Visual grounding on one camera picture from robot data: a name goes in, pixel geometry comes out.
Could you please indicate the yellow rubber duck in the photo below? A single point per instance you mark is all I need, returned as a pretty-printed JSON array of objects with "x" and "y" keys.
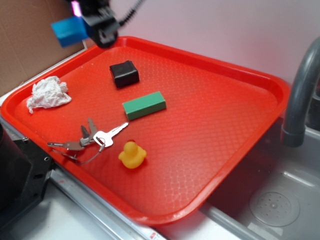
[{"x": 132, "y": 155}]

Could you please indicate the brown cardboard panel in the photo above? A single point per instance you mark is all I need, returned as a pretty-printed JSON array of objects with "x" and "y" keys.
[{"x": 28, "y": 45}]

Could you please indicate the grey key pointing up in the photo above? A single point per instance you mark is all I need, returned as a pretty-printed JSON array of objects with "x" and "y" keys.
[{"x": 92, "y": 127}]

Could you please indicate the small dark key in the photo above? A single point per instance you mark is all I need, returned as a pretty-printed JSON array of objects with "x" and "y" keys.
[{"x": 85, "y": 132}]

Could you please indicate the grey sink faucet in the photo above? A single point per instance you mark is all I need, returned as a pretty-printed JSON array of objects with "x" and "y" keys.
[{"x": 303, "y": 107}]

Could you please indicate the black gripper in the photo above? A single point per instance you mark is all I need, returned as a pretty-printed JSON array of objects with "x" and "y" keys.
[{"x": 98, "y": 21}]

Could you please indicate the red plastic tray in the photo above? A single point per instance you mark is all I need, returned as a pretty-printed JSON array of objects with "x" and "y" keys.
[{"x": 215, "y": 113}]

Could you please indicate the blue rectangular block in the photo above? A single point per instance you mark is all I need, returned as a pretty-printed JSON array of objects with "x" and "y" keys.
[{"x": 69, "y": 31}]

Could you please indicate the grey sink basin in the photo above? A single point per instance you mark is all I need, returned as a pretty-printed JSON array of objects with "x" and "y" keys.
[{"x": 273, "y": 193}]

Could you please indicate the crumpled white tissue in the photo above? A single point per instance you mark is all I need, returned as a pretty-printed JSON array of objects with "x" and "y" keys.
[{"x": 48, "y": 93}]

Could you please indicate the black square block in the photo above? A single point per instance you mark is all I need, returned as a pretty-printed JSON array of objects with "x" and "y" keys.
[{"x": 124, "y": 74}]

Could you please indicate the large silver key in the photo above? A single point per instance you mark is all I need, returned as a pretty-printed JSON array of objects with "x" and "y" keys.
[{"x": 105, "y": 139}]

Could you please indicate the silver key pointing left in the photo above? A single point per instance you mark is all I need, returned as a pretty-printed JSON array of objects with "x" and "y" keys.
[{"x": 69, "y": 145}]

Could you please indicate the green rectangular block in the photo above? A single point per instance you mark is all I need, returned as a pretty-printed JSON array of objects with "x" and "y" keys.
[{"x": 144, "y": 106}]

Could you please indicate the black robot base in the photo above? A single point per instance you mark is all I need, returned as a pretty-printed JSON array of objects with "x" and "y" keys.
[{"x": 24, "y": 172}]

